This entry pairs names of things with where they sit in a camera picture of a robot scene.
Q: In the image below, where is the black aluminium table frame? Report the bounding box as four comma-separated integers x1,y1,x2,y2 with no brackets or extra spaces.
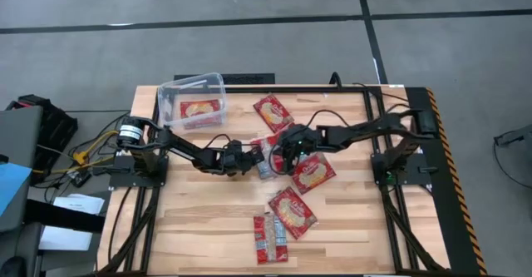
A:
97,84,448,277

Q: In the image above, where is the white paper sheet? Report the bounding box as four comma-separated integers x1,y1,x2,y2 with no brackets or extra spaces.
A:
37,225,93,252
52,193,106,215

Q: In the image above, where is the black desk edge bar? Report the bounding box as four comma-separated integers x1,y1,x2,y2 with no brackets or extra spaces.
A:
24,200,105,233

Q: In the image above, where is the black floor power strip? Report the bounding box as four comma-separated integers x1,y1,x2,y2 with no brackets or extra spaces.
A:
173,72,276,86

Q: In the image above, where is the black computer mouse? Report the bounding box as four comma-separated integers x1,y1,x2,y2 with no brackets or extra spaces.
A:
0,255,26,277

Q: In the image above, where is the grey laptop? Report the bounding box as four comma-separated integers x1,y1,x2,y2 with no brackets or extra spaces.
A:
0,105,44,233

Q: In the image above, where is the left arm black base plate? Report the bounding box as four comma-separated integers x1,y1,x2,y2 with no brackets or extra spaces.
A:
108,154,170,189

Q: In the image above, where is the small black power adapter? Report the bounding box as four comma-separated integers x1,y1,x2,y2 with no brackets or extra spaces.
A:
70,171,92,188

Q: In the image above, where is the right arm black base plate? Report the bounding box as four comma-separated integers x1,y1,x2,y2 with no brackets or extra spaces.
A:
371,151,434,186

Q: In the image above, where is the blue paper sheet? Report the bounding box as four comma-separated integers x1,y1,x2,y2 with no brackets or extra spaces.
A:
0,162,33,218

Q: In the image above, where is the red popcorn bag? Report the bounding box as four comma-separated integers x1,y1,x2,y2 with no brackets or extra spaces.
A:
290,151,337,195
268,185,319,241
253,93,295,134
253,213,289,265
180,98,224,130
250,134,293,181

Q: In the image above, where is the black plastic crate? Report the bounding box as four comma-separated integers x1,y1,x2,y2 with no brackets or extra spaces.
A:
6,94,79,183

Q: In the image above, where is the black panel with hazard stripe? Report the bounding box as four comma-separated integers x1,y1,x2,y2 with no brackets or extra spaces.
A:
405,87,488,276

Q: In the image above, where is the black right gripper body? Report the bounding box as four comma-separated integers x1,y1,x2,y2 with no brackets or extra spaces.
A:
277,123,323,157

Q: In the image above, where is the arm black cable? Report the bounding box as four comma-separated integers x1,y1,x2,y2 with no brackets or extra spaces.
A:
202,133,234,151
268,108,352,176

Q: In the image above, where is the clear plastic bin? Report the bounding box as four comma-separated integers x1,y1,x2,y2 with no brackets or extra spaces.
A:
156,72,229,131

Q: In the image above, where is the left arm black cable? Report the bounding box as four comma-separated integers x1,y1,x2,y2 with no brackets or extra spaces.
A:
202,133,234,151

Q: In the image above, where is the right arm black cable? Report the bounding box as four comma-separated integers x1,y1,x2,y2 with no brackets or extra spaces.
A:
268,108,352,176

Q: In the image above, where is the yellow cable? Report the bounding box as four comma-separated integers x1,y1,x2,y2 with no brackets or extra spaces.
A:
32,130,120,175

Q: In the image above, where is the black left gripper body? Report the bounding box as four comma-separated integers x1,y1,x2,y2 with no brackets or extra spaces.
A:
222,140,256,177

